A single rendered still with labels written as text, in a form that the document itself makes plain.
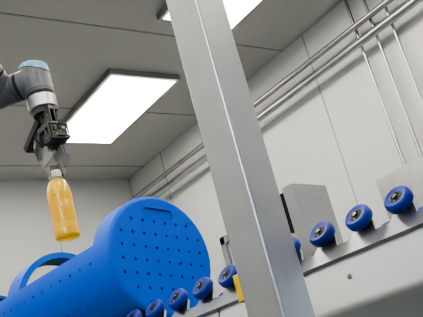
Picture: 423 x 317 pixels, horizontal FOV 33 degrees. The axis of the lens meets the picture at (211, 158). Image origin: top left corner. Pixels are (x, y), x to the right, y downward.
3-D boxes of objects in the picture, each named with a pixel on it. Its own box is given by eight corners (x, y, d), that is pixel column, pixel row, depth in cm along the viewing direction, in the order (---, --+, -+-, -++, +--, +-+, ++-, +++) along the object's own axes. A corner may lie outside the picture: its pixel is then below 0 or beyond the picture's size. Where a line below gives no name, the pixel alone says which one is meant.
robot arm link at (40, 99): (21, 104, 221) (48, 107, 228) (24, 118, 219) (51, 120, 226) (34, 90, 215) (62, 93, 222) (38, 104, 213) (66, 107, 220)
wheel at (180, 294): (184, 283, 138) (191, 289, 139) (170, 290, 141) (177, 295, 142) (177, 302, 135) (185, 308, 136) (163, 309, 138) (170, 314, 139)
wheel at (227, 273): (236, 259, 129) (243, 265, 129) (219, 266, 131) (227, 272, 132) (230, 278, 125) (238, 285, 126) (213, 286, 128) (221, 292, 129)
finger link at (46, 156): (48, 167, 207) (47, 139, 211) (39, 176, 211) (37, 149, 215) (58, 169, 209) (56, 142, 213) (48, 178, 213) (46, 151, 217)
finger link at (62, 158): (70, 170, 212) (59, 142, 214) (60, 178, 216) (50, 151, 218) (78, 168, 214) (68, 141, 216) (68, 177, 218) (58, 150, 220)
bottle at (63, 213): (62, 242, 211) (50, 184, 217) (84, 234, 210) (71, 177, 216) (51, 238, 205) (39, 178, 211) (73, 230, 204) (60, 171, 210)
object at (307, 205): (316, 266, 121) (291, 182, 126) (299, 274, 124) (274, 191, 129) (350, 264, 128) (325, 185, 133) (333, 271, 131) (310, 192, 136)
